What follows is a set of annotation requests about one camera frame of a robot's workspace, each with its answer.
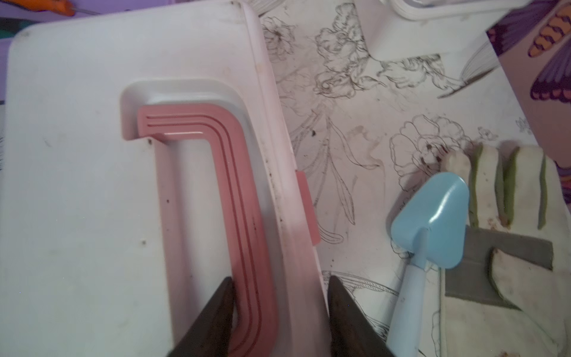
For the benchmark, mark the white clear-lid toolbox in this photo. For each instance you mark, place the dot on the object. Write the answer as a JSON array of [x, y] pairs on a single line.
[[395, 30]]

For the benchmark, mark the orange handled small screwdriver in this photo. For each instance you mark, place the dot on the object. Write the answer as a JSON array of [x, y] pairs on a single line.
[[59, 7]]

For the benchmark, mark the purple toolbox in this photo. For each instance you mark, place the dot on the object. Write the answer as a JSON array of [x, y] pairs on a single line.
[[14, 19]]

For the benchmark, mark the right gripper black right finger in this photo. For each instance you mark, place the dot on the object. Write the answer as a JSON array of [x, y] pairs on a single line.
[[352, 334]]

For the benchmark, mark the blue white toolbox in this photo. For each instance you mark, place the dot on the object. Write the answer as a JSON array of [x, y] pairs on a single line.
[[146, 159]]

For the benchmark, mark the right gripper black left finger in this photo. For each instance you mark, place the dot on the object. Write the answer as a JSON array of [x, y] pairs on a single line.
[[210, 333]]

